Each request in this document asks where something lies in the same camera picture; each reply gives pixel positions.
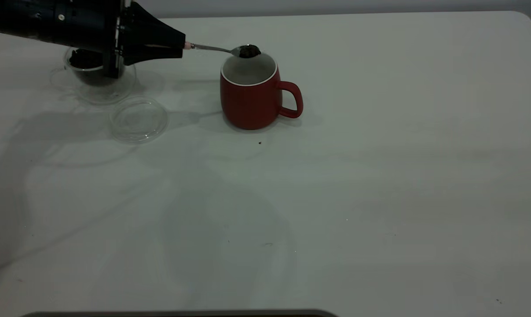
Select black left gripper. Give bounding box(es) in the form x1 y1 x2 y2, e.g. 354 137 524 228
41 0 187 80

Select spoonful of coffee beans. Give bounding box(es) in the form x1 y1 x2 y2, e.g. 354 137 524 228
239 44 262 59

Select double-walled glass cup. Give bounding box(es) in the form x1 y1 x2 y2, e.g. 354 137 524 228
50 46 137 105

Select coffee beans heap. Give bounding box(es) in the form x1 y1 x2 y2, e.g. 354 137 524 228
69 48 106 71

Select red ceramic mug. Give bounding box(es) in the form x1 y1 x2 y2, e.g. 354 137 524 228
220 51 304 130

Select pink-handled metal spoon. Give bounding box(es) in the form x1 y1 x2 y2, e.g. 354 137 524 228
184 42 262 59

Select small clear glass dish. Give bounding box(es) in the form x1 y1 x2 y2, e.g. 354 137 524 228
110 97 169 144

